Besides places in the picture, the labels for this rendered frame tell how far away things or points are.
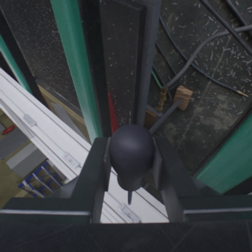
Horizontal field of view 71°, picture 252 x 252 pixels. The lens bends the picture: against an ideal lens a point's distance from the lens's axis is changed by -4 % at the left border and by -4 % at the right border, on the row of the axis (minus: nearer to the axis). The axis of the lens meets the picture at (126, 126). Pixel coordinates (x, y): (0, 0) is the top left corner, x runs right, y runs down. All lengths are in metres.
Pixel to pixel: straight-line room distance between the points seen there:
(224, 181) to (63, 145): 0.39
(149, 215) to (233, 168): 0.26
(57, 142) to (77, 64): 0.30
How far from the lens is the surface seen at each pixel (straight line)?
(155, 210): 0.42
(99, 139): 0.15
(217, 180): 0.22
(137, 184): 0.18
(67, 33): 0.24
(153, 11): 0.53
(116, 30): 0.60
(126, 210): 0.42
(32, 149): 9.83
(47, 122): 0.56
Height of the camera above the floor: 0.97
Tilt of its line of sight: 26 degrees down
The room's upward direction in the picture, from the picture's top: 133 degrees counter-clockwise
